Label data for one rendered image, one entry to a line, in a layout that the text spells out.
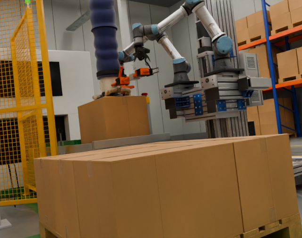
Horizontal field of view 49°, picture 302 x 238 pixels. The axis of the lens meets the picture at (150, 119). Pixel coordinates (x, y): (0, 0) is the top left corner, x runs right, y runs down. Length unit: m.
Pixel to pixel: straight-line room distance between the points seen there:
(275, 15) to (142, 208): 9.49
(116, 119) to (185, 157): 1.41
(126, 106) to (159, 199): 1.55
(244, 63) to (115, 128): 1.25
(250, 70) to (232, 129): 0.57
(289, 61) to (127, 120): 7.74
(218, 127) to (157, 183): 1.60
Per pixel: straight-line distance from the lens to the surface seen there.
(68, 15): 12.90
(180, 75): 2.93
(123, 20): 6.22
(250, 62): 3.07
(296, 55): 9.91
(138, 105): 2.77
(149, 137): 2.69
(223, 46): 2.47
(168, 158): 1.27
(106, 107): 2.63
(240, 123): 2.91
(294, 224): 1.84
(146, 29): 2.53
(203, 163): 1.38
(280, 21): 10.30
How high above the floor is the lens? 0.62
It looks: 2 degrees up
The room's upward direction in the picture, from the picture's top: 6 degrees counter-clockwise
